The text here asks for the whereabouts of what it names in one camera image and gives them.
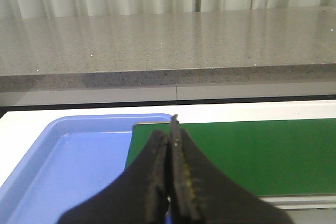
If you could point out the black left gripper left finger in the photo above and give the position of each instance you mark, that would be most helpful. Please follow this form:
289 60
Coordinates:
138 195

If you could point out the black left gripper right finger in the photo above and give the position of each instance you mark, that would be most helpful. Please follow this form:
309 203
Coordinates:
201 193

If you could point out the blue plastic tray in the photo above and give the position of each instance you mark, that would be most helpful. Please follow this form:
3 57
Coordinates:
73 159

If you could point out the green conveyor belt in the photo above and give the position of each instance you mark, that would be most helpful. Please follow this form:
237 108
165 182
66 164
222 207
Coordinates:
268 158

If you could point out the grey stone countertop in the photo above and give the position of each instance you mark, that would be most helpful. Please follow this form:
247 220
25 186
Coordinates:
119 51

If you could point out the aluminium conveyor side rail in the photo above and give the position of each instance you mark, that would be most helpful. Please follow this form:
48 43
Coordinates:
298 202

